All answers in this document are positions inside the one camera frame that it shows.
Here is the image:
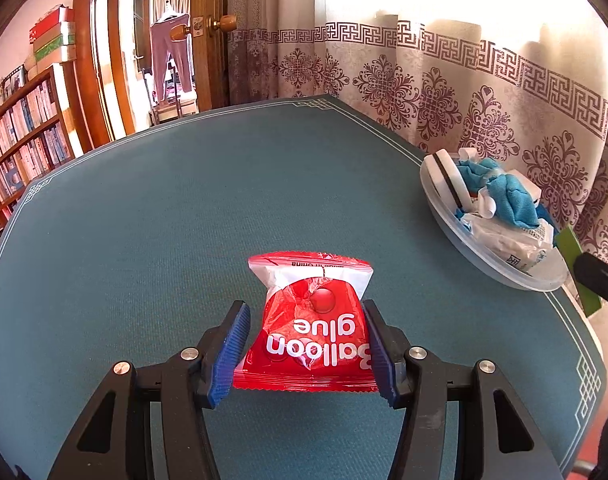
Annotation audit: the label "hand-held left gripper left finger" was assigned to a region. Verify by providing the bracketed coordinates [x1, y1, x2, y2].
[48, 300, 252, 480]

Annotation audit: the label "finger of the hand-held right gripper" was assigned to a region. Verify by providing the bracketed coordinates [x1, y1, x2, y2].
[573, 252, 608, 317]

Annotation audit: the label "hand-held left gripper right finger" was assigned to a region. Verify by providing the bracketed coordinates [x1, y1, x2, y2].
[361, 298, 565, 480]

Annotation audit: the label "green card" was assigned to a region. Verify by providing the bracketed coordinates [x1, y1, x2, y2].
[558, 225, 603, 317]

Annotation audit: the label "red glue packet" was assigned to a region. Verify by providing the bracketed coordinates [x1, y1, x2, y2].
[232, 252, 379, 393]

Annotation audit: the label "white plastic bag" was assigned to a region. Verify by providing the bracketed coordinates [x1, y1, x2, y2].
[456, 210, 557, 273]

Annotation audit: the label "blue cloth with white ribbon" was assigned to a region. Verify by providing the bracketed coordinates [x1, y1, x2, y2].
[456, 147, 547, 231]

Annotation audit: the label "clear plastic container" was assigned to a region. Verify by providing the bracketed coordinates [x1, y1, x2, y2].
[420, 152, 571, 292]

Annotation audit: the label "large white sponge dark stripe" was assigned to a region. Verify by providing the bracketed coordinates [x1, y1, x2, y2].
[431, 151, 479, 209]

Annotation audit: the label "patterned beige curtain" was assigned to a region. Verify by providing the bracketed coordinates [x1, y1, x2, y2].
[226, 0, 608, 271]

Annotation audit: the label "wooden door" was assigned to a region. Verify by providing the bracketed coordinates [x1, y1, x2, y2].
[190, 0, 231, 111]

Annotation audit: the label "wooden bookshelf with books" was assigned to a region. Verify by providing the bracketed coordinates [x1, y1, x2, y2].
[0, 62, 77, 271]

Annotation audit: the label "hanging mauve pants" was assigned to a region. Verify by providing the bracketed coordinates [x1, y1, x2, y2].
[150, 12, 193, 103]

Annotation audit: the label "wooden door knob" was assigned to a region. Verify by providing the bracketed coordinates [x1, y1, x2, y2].
[170, 14, 238, 42]

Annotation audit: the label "stack of cardboard boxes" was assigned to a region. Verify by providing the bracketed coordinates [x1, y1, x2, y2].
[30, 6, 77, 67]

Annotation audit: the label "wooden door frame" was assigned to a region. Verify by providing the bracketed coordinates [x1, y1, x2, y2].
[74, 0, 134, 147]

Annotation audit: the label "photo frame with plant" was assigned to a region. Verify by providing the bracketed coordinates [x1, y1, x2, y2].
[0, 65, 27, 98]

